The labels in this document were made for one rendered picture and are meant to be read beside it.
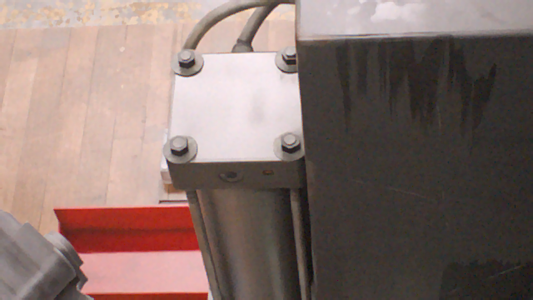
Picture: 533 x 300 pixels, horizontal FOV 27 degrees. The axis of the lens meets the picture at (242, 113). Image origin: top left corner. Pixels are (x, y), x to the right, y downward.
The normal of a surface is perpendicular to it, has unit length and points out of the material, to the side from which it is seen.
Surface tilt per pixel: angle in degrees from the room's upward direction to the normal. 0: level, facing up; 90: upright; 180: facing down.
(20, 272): 26
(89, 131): 0
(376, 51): 90
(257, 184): 90
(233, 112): 0
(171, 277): 0
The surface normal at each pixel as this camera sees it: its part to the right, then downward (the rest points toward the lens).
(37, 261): 0.26, -0.32
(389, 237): -0.04, 0.81
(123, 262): -0.09, -0.59
